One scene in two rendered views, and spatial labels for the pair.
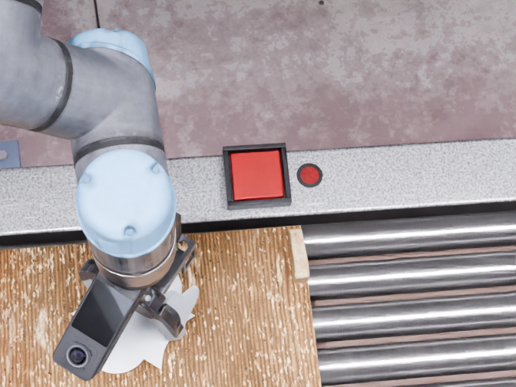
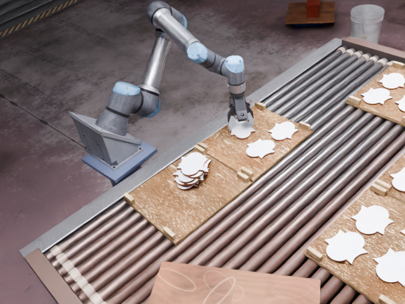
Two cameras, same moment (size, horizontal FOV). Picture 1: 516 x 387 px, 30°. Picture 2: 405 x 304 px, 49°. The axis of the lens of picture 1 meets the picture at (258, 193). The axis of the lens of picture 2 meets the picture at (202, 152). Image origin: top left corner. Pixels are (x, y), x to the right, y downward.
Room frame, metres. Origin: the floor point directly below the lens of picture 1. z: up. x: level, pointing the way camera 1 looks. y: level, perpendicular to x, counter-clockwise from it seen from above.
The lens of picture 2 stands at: (-1.24, 0.84, 2.22)
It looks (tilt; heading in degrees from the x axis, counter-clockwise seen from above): 40 degrees down; 340
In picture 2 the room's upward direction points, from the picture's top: 10 degrees counter-clockwise
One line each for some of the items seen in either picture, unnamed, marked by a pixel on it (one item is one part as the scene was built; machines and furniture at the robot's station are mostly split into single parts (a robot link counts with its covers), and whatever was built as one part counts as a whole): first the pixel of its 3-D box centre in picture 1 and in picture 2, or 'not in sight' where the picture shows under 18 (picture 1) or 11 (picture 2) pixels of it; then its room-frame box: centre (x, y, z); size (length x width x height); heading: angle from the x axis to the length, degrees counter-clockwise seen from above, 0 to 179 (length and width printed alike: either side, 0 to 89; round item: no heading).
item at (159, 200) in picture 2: not in sight; (187, 191); (0.01, 0.49, 0.93); 0.41 x 0.35 x 0.02; 106
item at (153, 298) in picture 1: (141, 259); (238, 100); (0.24, 0.10, 1.09); 0.09 x 0.08 x 0.12; 160
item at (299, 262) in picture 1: (298, 256); (260, 105); (0.32, -0.06, 0.95); 0.06 x 0.02 x 0.03; 17
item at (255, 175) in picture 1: (256, 176); not in sight; (0.41, 0.01, 0.92); 0.06 x 0.06 x 0.01; 16
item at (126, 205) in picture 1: (127, 210); (234, 70); (0.24, 0.10, 1.25); 0.09 x 0.08 x 0.11; 21
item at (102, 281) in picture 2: not in sight; (266, 154); (0.05, 0.08, 0.90); 1.95 x 0.05 x 0.05; 106
